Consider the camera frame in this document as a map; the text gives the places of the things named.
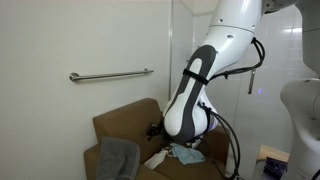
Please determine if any dark grey towel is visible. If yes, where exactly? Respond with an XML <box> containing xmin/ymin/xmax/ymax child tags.
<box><xmin>96</xmin><ymin>137</ymin><xmax>140</xmax><ymax>180</ymax></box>

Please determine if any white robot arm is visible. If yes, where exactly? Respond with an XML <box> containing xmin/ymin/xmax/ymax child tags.
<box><xmin>163</xmin><ymin>0</ymin><xmax>320</xmax><ymax>180</ymax></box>

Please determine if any dark blue box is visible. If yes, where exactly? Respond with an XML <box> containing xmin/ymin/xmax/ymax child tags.
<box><xmin>263</xmin><ymin>157</ymin><xmax>287</xmax><ymax>180</ymax></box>

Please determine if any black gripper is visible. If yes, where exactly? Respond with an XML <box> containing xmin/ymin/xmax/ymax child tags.
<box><xmin>146</xmin><ymin>123</ymin><xmax>161</xmax><ymax>140</ymax></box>

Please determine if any brown leather armchair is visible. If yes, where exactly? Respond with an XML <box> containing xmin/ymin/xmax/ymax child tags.
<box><xmin>84</xmin><ymin>98</ymin><xmax>229</xmax><ymax>180</ymax></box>

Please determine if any white cloth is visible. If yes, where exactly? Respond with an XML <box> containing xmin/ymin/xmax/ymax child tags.
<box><xmin>144</xmin><ymin>149</ymin><xmax>172</xmax><ymax>170</ymax></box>

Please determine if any steel wall grab bar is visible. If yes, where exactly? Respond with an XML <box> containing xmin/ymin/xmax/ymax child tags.
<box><xmin>69</xmin><ymin>69</ymin><xmax>153</xmax><ymax>82</ymax></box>

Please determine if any steel glass door handle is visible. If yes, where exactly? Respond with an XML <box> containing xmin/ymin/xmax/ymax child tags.
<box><xmin>248</xmin><ymin>69</ymin><xmax>256</xmax><ymax>94</ymax></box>

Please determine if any wooden stool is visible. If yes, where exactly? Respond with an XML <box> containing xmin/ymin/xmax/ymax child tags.
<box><xmin>256</xmin><ymin>145</ymin><xmax>289</xmax><ymax>162</ymax></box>

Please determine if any light blue cloth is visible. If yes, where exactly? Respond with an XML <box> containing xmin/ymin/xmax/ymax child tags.
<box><xmin>170</xmin><ymin>143</ymin><xmax>205</xmax><ymax>165</ymax></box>

